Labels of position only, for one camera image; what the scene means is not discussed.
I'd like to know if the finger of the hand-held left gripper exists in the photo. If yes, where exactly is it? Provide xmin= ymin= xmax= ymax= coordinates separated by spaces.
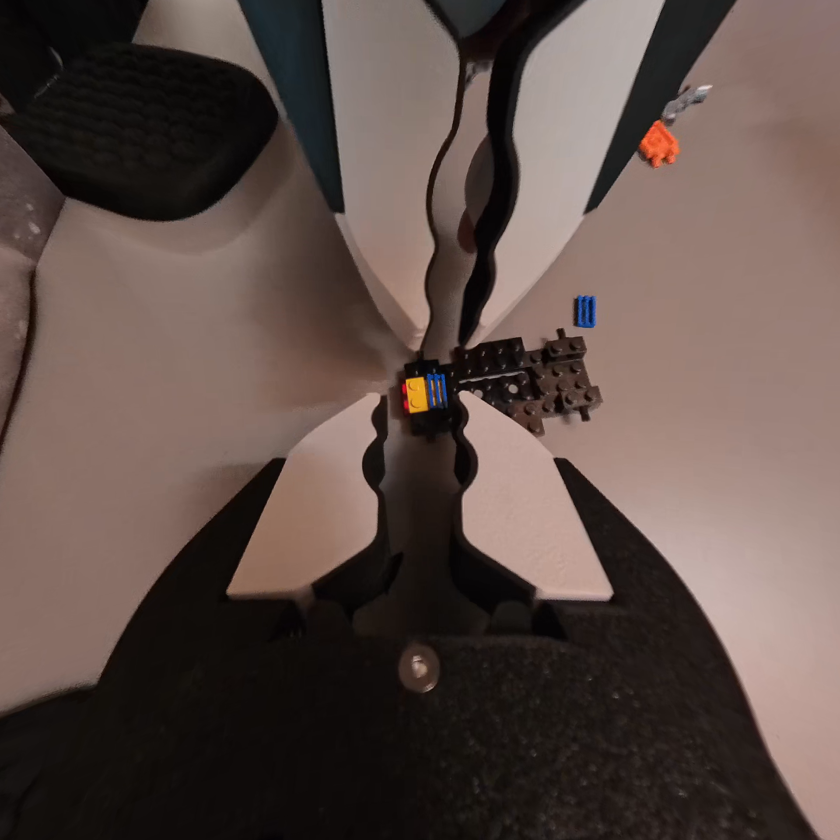
xmin=322 ymin=0 xmax=460 ymax=353
xmin=460 ymin=0 xmax=666 ymax=345

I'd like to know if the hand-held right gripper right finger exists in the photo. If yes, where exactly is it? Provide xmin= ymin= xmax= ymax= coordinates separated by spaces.
xmin=453 ymin=392 xmax=615 ymax=605

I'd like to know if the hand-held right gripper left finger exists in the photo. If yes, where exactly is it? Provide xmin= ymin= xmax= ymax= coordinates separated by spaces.
xmin=226 ymin=392 xmax=389 ymax=605

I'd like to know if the black lego chassis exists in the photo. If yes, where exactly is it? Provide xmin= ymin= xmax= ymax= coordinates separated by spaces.
xmin=394 ymin=329 xmax=607 ymax=442

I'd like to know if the pile of lego pieces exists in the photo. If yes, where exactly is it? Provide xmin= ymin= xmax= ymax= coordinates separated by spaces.
xmin=638 ymin=82 xmax=716 ymax=169

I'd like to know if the black round cushion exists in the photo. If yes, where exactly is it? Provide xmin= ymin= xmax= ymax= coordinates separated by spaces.
xmin=0 ymin=44 xmax=280 ymax=221

